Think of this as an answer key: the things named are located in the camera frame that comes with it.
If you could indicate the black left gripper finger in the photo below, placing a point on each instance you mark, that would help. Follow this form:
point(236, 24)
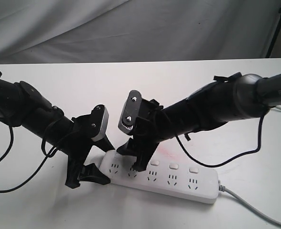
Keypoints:
point(103, 143)
point(90, 173)

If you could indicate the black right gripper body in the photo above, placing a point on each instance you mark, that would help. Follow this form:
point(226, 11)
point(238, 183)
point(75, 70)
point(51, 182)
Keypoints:
point(144, 133)

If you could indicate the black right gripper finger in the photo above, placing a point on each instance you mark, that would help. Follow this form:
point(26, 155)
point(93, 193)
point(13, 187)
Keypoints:
point(127, 149)
point(144, 155)

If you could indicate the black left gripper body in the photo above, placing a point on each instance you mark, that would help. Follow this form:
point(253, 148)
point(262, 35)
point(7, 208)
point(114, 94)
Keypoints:
point(77, 147)

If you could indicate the white five-socket power strip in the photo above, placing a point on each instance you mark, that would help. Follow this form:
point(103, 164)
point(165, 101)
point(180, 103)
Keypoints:
point(163, 176)

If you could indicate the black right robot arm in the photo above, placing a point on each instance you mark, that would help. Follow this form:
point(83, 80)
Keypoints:
point(226, 99)

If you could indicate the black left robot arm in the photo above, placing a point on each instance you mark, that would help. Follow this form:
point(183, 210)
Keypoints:
point(22, 105)

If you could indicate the grey backdrop cloth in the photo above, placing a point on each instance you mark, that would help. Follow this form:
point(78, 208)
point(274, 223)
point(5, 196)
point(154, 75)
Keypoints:
point(73, 31)

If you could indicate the black tripod stand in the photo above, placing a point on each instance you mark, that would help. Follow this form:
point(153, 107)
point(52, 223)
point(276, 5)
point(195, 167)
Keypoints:
point(275, 34)

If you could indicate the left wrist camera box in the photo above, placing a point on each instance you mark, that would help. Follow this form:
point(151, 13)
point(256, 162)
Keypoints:
point(98, 122)

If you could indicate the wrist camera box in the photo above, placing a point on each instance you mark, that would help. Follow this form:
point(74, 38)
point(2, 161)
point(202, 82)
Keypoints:
point(130, 112)
point(98, 122)

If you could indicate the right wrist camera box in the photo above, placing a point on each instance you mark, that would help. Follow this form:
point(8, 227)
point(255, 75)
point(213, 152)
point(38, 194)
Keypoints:
point(130, 112)

